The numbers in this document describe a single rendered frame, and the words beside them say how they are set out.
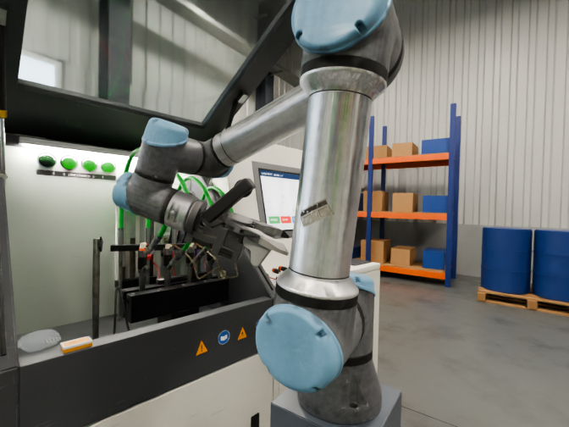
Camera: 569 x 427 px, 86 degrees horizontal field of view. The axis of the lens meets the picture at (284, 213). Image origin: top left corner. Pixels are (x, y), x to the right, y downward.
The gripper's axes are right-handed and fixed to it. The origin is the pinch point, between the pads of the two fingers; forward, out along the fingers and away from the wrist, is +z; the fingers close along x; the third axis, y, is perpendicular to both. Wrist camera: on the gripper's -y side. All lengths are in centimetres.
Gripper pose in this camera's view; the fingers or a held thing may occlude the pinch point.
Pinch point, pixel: (290, 241)
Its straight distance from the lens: 61.7
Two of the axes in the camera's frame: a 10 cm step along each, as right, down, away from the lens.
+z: 9.3, 3.6, 0.2
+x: -0.2, 1.2, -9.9
